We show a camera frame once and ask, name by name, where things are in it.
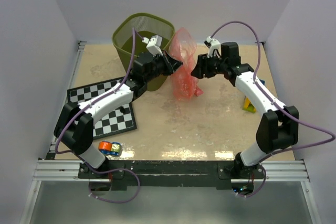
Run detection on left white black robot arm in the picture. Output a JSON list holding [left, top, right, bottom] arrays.
[[54, 51, 183, 178]]

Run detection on orange blue toy car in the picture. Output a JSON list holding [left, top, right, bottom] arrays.
[[98, 141, 122, 156]]

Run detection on olive green mesh trash bin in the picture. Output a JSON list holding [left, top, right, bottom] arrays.
[[112, 13, 176, 92]]

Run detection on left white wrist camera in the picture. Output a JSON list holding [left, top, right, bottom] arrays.
[[142, 35, 163, 56]]

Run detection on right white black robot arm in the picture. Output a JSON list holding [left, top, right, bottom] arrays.
[[191, 38, 299, 178]]

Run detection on black white chessboard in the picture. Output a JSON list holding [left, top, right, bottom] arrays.
[[67, 77, 137, 140]]

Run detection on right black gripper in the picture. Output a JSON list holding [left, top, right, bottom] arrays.
[[191, 52, 228, 79]]

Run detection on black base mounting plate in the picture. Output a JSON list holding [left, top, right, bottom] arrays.
[[78, 160, 264, 192]]

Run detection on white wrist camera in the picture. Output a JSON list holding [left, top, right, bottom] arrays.
[[142, 35, 163, 56], [204, 36, 221, 58]]

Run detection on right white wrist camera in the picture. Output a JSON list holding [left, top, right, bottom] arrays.
[[204, 36, 221, 58]]

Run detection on colourful toy block stack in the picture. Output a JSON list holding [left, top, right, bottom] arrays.
[[242, 96, 257, 113]]

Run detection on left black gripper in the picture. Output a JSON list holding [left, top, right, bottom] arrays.
[[145, 50, 183, 84]]

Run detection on red plastic trash bag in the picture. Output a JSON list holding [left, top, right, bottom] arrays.
[[169, 27, 203, 101]]

